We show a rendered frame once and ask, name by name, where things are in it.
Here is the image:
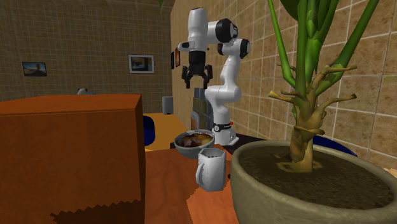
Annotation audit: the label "small grey bin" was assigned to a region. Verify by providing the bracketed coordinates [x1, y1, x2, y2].
[162, 95, 175, 116]

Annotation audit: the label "potted green plant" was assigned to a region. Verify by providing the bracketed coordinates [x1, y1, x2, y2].
[230, 0, 397, 224]

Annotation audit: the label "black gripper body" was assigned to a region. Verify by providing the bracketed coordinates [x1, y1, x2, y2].
[187, 50, 208, 77]

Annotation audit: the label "stack of upright books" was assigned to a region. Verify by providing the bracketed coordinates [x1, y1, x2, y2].
[190, 87, 216, 131]

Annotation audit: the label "brown cardboard box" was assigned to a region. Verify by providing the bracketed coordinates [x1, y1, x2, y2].
[0, 94, 147, 224]

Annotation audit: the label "yellow table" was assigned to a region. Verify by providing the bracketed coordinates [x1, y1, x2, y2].
[143, 112, 189, 151]

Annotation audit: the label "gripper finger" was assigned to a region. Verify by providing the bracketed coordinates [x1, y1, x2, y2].
[200, 64, 214, 90]
[181, 64, 194, 90]

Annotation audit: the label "grey bowl with food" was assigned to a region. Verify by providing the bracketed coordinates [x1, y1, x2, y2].
[173, 129, 216, 160]

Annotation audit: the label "dark robot stand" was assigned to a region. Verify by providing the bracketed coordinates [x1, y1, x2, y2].
[220, 132, 265, 156]

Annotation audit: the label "dark framed wall picture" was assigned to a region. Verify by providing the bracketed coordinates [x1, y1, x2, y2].
[22, 61, 48, 78]

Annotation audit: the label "white framed wall picture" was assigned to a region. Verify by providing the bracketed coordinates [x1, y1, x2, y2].
[128, 54, 155, 74]

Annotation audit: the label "blue chair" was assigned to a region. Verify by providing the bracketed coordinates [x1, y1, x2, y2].
[143, 115, 156, 146]

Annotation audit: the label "white mug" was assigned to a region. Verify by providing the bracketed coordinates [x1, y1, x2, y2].
[195, 147, 228, 193]

